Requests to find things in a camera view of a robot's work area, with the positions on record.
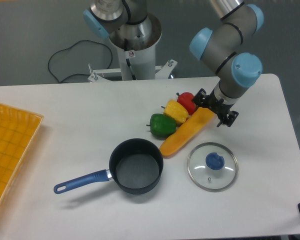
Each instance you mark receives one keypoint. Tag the dark saucepan blue handle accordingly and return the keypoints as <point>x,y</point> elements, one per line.
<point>136,165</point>

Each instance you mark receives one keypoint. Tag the long orange bread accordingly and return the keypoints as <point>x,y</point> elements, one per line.
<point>199,119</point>

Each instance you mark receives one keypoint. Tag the red bell pepper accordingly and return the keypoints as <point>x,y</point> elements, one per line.
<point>185,99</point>

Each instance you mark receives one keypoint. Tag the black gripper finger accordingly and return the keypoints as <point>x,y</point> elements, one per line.
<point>200,100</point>
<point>227,118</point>

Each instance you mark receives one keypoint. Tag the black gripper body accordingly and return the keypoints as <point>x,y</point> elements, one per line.
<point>218,106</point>

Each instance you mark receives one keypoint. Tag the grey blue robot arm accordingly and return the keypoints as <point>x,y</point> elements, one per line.
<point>237,72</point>

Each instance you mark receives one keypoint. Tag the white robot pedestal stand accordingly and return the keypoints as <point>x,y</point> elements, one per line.
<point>136,50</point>

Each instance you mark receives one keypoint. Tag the yellow bell pepper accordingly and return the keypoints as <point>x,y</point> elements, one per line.
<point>176,111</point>

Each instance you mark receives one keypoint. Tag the green bell pepper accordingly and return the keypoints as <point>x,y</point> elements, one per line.
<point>162,126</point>

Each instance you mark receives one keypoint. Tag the yellow woven basket tray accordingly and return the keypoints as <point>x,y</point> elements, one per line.
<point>18,129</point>

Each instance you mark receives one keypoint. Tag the glass lid blue knob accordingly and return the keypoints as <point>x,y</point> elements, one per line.
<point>212,167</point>

